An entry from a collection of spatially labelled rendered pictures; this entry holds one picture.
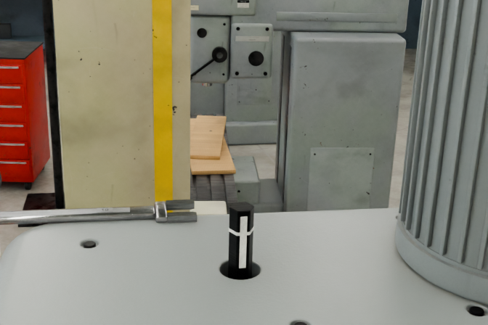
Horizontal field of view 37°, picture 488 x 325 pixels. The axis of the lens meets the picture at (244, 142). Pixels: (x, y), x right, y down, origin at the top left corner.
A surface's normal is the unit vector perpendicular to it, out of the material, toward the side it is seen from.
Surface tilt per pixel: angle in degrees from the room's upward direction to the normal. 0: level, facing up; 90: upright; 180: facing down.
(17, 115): 90
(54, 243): 0
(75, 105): 90
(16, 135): 90
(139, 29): 90
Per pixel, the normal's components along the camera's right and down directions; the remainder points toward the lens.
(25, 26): 0.14, 0.35
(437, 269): -0.77, 0.20
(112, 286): 0.03, -0.94
